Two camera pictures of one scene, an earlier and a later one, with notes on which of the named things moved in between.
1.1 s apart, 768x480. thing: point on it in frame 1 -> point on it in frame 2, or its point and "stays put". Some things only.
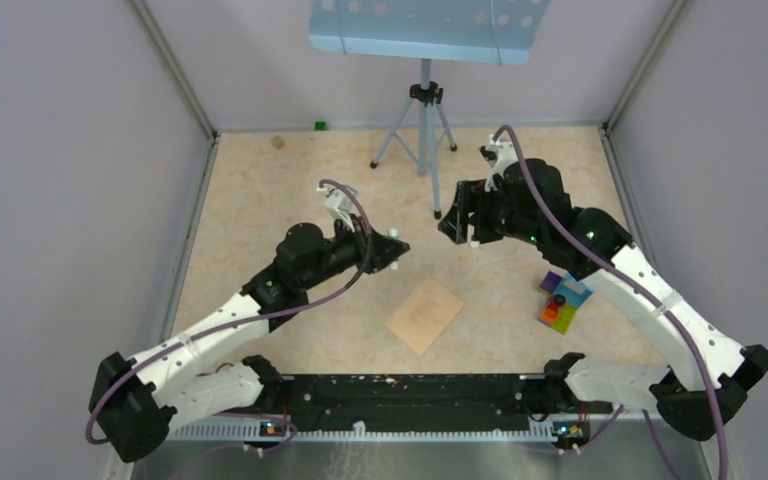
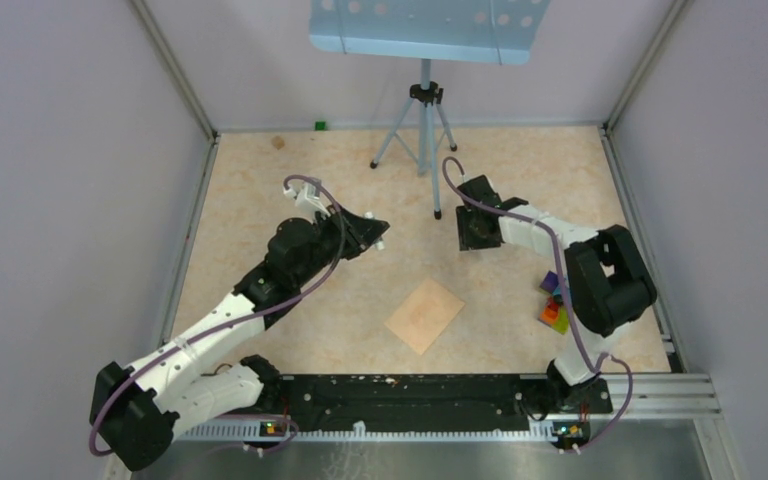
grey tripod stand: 417,128 stays put
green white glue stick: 394,233 -> 380,245
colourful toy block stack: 563,295 stays put
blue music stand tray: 501,32 stays put
